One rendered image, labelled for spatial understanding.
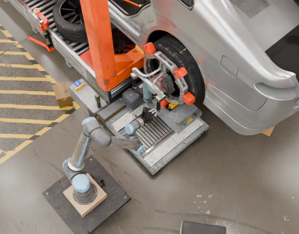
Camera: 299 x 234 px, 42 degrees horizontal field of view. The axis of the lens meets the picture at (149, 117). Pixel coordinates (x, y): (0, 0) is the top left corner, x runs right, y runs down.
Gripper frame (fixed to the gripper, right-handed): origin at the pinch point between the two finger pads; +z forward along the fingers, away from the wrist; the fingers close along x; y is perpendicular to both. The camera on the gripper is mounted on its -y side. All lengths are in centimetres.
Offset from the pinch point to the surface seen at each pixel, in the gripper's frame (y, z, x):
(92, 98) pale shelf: 1, -23, -73
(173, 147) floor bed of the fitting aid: 63, 19, -7
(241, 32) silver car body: -82, 25, 80
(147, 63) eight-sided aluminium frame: -32.7, 18.9, -25.0
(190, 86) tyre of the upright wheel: -20.9, 22.6, 25.2
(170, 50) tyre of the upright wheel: -53, 21, 8
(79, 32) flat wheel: -41, 21, -141
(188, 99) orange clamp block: -10.9, 16.7, 26.9
